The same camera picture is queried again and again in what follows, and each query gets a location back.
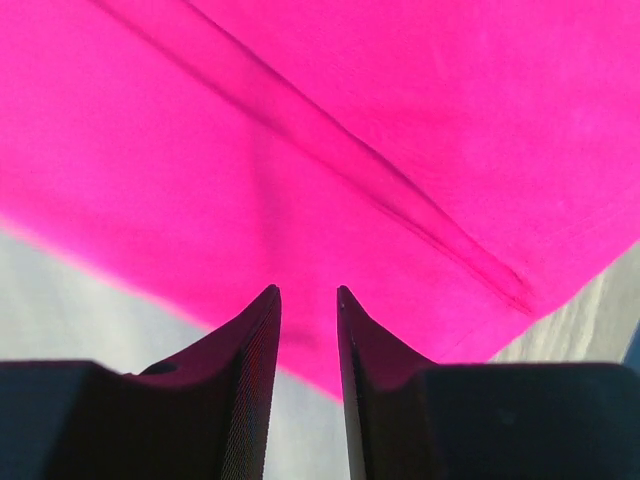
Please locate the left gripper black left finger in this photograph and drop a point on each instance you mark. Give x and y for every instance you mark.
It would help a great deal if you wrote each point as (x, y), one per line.
(202, 413)

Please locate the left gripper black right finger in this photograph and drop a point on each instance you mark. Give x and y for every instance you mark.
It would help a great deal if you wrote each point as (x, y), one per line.
(410, 418)

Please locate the red t-shirt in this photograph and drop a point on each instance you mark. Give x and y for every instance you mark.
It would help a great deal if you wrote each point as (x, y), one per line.
(464, 167)

